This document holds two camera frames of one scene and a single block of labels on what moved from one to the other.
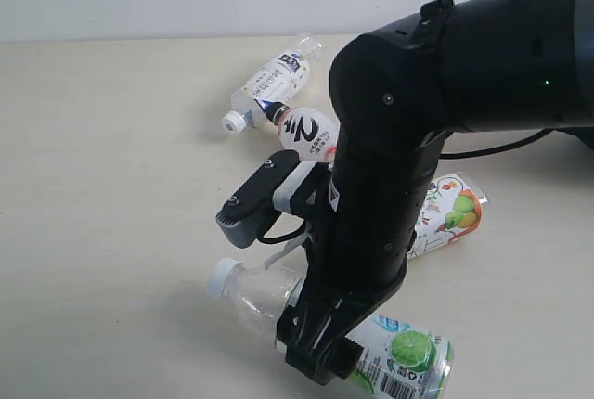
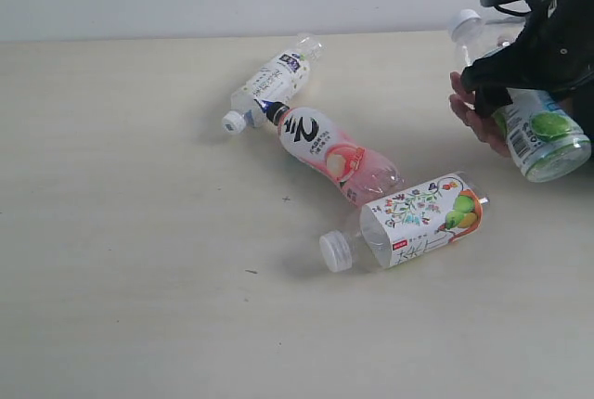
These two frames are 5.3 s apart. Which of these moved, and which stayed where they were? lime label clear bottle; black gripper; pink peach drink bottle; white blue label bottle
Moved: black gripper; lime label clear bottle
Stayed: white blue label bottle; pink peach drink bottle
